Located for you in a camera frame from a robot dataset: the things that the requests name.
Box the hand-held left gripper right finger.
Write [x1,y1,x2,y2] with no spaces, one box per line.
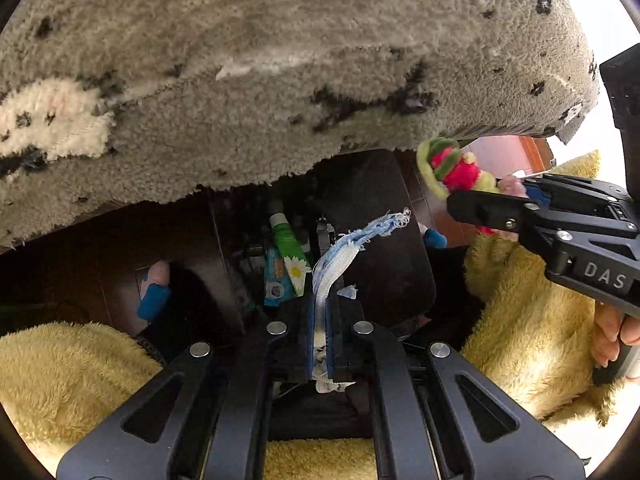
[321,294,587,480]

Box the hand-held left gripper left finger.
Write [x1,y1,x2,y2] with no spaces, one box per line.
[56,297,322,480]

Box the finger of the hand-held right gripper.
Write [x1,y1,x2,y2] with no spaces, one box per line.
[446,190,577,272]
[522,174,632,233]

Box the red and green plush toy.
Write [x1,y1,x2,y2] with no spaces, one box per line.
[416,136,529,236]

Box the teal packet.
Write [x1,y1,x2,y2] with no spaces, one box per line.
[262,246,296,309]

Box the blue frayed cloth strip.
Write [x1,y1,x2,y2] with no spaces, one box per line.
[311,208,412,395]

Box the green tube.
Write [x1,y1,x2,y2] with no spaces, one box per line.
[267,200,314,296]

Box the black trash bin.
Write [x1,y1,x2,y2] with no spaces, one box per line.
[210,149,437,342]

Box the person's right hand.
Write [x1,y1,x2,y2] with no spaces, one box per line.
[592,305,640,369]

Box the blue and pink slipper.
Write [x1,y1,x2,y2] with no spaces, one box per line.
[136,260,174,324]
[422,227,449,250]

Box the yellow fluffy blanket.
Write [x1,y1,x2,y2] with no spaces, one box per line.
[0,150,632,480]

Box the grey printed blanket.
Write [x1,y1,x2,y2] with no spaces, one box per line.
[0,0,601,257]

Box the wooden bed frame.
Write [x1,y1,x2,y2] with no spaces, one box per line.
[517,134,559,175]

